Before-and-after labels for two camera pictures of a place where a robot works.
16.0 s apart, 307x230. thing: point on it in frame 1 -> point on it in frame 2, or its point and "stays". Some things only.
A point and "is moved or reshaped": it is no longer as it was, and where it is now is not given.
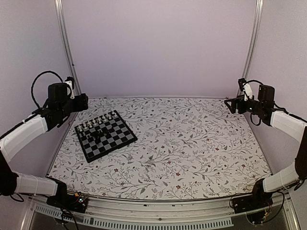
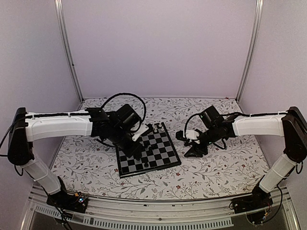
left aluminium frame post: x=58 y=5 stays
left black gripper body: x=81 y=105 -> x=118 y=138
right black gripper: x=240 y=100 -> x=198 y=151
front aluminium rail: x=207 y=214 stays
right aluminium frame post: x=253 y=39 stays
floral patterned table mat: x=186 y=147 stays
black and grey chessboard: x=103 y=135 is moved or reshaped
